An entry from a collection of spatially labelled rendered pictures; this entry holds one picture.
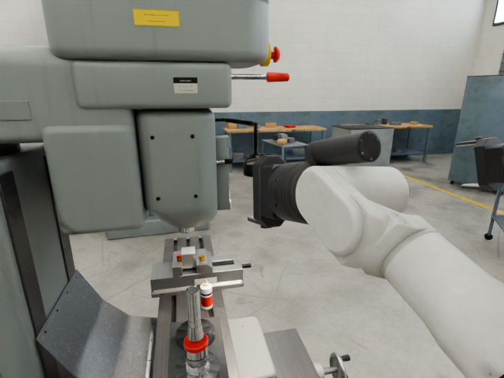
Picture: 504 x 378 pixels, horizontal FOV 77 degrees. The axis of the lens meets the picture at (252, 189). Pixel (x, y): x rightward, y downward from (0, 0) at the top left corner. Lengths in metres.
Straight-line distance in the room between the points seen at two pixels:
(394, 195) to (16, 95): 0.73
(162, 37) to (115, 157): 0.28
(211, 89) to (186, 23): 0.14
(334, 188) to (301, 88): 7.57
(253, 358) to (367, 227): 0.92
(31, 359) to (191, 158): 0.62
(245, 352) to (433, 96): 9.07
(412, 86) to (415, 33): 1.22
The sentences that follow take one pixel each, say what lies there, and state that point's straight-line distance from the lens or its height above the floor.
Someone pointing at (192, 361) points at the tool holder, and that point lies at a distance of 0.69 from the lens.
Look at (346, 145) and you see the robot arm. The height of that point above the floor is 1.61.
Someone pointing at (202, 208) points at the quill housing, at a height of 1.38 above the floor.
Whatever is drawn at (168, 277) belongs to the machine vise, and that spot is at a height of 1.01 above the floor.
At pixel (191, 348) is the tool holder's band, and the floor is 1.21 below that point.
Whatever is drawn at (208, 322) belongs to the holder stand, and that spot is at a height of 1.14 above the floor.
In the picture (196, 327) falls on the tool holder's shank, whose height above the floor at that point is 1.25.
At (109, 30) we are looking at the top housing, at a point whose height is 1.78.
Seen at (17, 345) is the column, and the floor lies 1.11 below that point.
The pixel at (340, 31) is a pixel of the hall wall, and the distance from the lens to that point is 8.34.
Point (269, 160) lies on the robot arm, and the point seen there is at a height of 1.56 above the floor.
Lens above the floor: 1.67
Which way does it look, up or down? 17 degrees down
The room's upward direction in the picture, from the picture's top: straight up
